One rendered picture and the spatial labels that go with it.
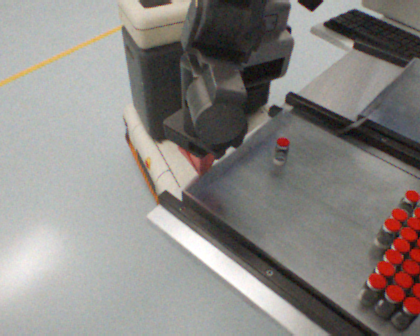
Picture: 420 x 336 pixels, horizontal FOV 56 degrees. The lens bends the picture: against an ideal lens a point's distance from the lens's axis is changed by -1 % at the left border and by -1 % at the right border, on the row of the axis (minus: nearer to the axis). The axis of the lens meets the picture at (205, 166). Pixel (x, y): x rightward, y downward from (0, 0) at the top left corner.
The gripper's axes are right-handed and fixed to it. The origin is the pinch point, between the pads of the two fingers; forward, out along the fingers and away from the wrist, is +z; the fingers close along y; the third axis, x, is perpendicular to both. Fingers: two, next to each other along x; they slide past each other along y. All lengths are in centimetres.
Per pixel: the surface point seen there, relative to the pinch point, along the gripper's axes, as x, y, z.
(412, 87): 48, 16, 2
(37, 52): 74, -210, 87
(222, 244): -7.9, 10.2, 1.2
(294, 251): -1.4, 17.9, 2.8
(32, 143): 23, -135, 89
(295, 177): 10.6, 10.5, 2.5
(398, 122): 35.3, 17.8, 2.2
